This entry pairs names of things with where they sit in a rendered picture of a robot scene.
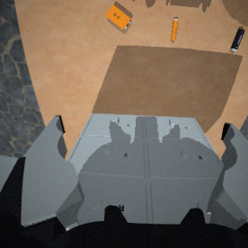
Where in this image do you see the black aa battery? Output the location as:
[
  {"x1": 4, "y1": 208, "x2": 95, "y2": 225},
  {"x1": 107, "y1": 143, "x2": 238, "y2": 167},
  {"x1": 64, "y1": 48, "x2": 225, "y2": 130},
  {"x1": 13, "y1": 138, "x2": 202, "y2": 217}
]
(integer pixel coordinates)
[{"x1": 231, "y1": 29, "x2": 245, "y2": 51}]

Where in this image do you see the grey drawer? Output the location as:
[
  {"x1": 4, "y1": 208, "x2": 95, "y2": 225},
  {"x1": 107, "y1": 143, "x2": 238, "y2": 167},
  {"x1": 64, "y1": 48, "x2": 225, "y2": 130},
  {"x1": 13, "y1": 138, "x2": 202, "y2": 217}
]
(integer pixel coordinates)
[
  {"x1": 150, "y1": 182, "x2": 216, "y2": 224},
  {"x1": 69, "y1": 137, "x2": 145, "y2": 178},
  {"x1": 146, "y1": 140, "x2": 222, "y2": 180},
  {"x1": 77, "y1": 176, "x2": 146, "y2": 225},
  {"x1": 83, "y1": 114, "x2": 143, "y2": 138},
  {"x1": 145, "y1": 117, "x2": 206, "y2": 141}
]

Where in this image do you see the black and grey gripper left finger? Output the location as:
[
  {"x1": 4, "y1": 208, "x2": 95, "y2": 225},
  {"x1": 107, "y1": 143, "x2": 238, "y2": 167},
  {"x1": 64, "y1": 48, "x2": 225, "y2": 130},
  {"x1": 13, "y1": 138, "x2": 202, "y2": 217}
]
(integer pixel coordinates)
[{"x1": 0, "y1": 115, "x2": 84, "y2": 248}]

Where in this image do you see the white chest of drawers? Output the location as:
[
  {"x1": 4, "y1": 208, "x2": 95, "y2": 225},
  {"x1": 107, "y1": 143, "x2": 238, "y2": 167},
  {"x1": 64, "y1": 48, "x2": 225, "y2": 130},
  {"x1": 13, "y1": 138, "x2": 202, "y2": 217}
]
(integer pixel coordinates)
[{"x1": 67, "y1": 113, "x2": 224, "y2": 224}]

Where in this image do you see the orange 9v battery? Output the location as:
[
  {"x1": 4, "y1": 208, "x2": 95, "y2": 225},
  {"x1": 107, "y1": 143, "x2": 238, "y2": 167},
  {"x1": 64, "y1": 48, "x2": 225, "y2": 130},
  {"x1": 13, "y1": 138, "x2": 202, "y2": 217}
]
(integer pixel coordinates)
[{"x1": 105, "y1": 5, "x2": 131, "y2": 30}]

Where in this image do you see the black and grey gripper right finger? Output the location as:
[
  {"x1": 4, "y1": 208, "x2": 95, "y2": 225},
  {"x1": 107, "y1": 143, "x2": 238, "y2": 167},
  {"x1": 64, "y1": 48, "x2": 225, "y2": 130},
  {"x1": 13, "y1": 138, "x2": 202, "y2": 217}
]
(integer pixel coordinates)
[{"x1": 207, "y1": 123, "x2": 248, "y2": 236}]

